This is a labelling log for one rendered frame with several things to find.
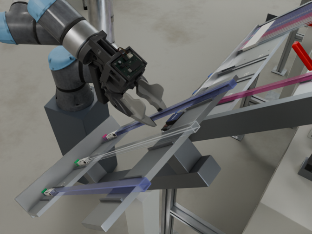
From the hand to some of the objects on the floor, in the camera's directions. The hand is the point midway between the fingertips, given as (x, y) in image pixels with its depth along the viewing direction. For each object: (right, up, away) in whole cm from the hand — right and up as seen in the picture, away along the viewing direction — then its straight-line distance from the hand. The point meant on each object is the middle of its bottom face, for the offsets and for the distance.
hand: (156, 117), depth 67 cm
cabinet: (+76, -58, +73) cm, 120 cm away
